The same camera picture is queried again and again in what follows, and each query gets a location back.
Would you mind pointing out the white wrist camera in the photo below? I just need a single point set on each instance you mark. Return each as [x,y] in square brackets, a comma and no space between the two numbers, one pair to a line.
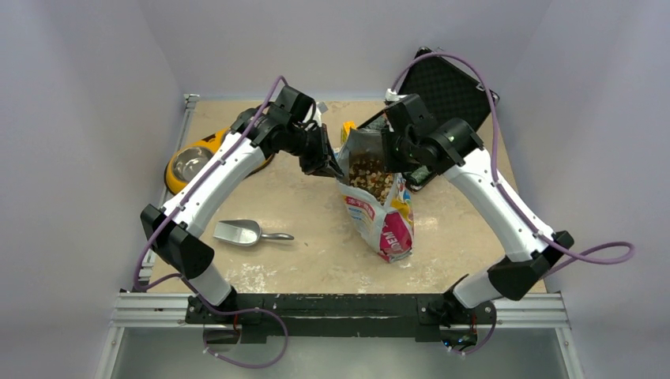
[392,96]
[315,113]

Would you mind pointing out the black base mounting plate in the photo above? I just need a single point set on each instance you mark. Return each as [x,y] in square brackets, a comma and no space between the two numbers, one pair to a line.
[420,317]

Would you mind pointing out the yellow toy brick block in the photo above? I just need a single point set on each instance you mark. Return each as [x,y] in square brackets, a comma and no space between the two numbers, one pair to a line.
[346,129]

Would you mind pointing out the black poker chip case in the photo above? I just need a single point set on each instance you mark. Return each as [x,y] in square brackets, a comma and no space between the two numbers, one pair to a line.
[441,115]

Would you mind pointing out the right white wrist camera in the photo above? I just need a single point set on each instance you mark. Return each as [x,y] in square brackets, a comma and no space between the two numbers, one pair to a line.
[392,96]

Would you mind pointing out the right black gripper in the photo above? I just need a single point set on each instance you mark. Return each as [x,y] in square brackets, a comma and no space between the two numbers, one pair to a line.
[391,163]

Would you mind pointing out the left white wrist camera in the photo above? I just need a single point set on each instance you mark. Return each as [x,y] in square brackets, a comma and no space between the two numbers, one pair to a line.
[315,113]

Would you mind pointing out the silver metal scoop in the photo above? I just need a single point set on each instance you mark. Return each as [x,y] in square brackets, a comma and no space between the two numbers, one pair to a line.
[245,233]

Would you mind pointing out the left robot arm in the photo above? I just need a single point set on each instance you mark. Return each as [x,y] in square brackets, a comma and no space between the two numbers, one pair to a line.
[290,123]

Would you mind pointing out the colourful pet food bag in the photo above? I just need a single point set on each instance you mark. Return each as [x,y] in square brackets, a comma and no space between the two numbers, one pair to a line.
[378,202]

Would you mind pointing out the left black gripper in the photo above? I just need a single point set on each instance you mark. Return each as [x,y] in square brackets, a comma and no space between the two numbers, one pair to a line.
[322,156]

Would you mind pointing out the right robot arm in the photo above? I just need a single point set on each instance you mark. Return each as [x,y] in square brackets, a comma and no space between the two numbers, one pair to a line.
[531,247]

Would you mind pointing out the yellow double pet bowl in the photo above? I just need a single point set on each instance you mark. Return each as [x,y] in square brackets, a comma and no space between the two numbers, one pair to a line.
[185,164]

